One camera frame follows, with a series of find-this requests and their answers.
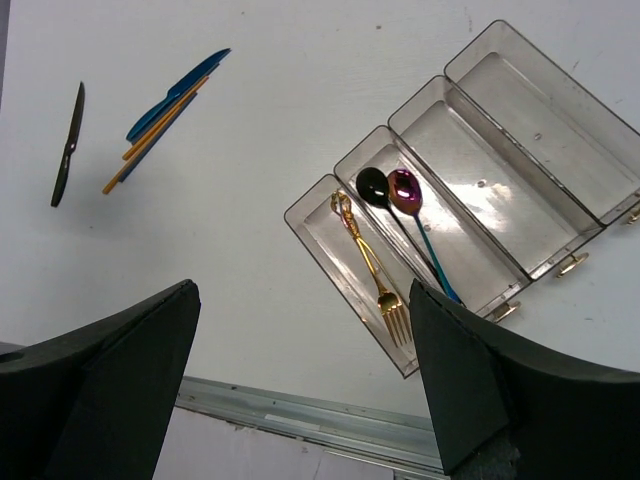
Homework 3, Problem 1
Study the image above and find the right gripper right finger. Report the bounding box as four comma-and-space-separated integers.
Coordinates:
410, 281, 639, 479

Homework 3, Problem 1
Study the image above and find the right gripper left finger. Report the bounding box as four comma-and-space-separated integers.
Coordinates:
1, 280, 201, 479

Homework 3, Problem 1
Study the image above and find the gold fork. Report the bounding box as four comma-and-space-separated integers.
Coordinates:
330, 190, 413, 347

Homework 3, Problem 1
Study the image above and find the black knife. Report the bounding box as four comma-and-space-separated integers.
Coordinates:
50, 82, 86, 208

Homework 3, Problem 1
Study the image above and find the iridescent purple spoon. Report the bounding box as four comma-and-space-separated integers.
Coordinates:
387, 169, 463, 305

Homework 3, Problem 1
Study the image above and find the black spoon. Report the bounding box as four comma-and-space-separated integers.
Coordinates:
356, 167, 444, 287

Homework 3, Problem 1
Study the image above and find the clear four-slot utensil organizer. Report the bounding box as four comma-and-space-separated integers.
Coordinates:
284, 20, 639, 377

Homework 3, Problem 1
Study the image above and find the orange chopstick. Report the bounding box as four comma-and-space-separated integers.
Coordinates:
102, 76, 209, 195

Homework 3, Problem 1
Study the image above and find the blue chopstick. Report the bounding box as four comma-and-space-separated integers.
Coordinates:
119, 89, 201, 180

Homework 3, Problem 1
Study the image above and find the blue knife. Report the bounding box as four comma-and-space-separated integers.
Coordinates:
126, 48, 232, 143

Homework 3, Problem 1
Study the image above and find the aluminium table rail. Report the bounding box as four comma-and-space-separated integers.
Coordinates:
176, 377, 446, 479

